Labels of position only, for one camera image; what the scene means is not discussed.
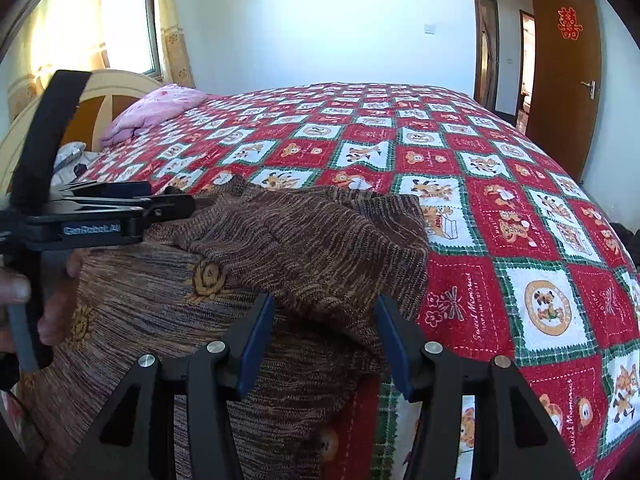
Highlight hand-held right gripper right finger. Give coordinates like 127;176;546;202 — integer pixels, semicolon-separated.
375;292;583;480

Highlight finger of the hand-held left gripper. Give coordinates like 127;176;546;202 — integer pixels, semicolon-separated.
59;181;153;202
66;186;197;223

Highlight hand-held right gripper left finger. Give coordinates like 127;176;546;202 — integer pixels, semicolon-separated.
65;292;277;480

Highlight brown knit sweater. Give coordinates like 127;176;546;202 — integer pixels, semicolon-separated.
20;175;431;480

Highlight person's left hand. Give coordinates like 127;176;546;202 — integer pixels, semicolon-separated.
0;249;85;347

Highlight grey white patterned pillow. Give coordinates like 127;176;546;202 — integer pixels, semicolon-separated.
52;141;87;183

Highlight pink pillow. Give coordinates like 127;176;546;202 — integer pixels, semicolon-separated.
100;84;208;147

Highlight cream wooden headboard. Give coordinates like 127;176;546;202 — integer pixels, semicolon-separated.
0;69;163;196

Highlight yellow patterned curtain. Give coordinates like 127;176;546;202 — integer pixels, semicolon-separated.
157;0;196;88
7;0;108;121

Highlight window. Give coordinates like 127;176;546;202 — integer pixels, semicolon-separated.
100;0;161;78

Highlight red checked printed bedspread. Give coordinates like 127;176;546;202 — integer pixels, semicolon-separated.
75;81;640;480

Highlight brown wooden door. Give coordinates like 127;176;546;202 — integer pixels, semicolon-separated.
525;0;601;181

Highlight red paper door decoration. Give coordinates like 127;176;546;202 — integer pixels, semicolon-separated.
557;6;588;41

